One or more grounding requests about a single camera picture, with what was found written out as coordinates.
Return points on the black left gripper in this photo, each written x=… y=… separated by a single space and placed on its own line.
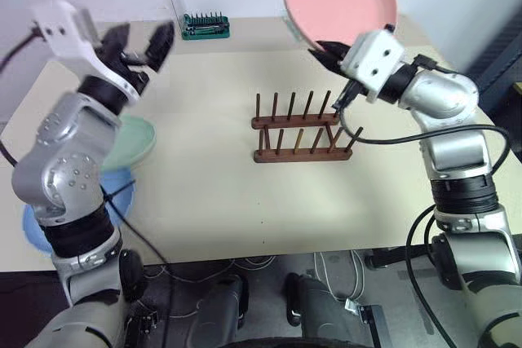
x=116 y=63

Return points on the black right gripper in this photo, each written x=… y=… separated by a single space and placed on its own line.
x=351 y=88

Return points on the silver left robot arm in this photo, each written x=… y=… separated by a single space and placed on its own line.
x=65 y=168

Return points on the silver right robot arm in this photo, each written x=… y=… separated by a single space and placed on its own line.
x=456 y=148

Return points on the wooden dish rack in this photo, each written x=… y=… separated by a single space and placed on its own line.
x=302 y=136

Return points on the green screwdriver bit case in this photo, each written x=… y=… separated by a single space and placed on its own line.
x=206 y=27

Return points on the green plate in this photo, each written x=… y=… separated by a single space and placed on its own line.
x=136 y=138

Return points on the blue plate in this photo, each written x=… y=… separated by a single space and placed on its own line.
x=119 y=190

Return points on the dark ribbed panel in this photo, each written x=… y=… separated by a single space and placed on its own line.
x=499 y=50

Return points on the black metal table foot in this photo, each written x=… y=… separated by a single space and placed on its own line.
x=391 y=257

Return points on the dark rounded robot leg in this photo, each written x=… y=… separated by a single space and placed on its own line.
x=316 y=303
x=222 y=299

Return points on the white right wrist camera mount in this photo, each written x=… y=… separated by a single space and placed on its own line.
x=373 y=58

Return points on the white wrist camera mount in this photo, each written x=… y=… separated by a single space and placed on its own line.
x=373 y=58
x=65 y=40

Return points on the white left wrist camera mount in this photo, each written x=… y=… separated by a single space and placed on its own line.
x=65 y=40

